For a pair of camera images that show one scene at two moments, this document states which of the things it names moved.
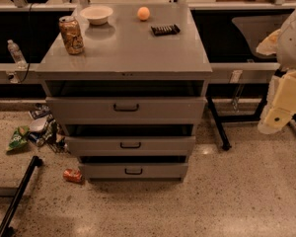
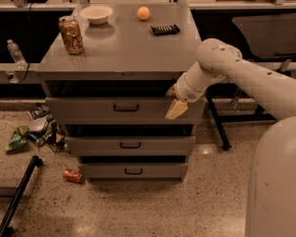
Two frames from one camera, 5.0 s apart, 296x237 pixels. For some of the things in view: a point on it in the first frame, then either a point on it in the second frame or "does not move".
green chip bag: x=19 y=137 does not move
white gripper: x=293 y=44 → x=186 y=89
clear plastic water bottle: x=17 y=54 does not move
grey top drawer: x=126 y=110 does not move
